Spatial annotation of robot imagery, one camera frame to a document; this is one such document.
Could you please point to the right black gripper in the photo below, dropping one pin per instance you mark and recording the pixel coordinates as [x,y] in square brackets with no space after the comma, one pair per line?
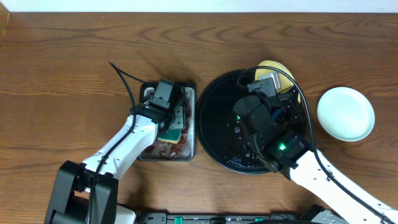
[290,101]

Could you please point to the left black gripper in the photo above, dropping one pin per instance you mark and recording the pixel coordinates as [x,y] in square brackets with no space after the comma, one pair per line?
[179,117]

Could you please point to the yellow plate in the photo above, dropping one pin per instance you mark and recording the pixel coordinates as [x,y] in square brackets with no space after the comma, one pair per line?
[284,82]

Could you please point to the green yellow sponge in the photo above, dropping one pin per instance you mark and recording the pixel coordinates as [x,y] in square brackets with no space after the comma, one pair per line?
[171,136]

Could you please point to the pale green plate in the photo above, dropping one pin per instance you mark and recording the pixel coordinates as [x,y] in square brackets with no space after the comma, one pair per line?
[346,114]

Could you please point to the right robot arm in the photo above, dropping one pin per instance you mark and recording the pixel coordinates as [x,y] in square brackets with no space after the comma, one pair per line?
[265,119]

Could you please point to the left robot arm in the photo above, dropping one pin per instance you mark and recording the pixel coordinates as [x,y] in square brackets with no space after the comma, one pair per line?
[88,192]

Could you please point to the round black tray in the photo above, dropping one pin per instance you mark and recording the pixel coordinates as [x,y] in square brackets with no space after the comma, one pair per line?
[219,131]

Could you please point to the rectangular metal soapy tray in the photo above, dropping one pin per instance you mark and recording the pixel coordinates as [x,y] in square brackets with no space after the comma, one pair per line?
[177,149]

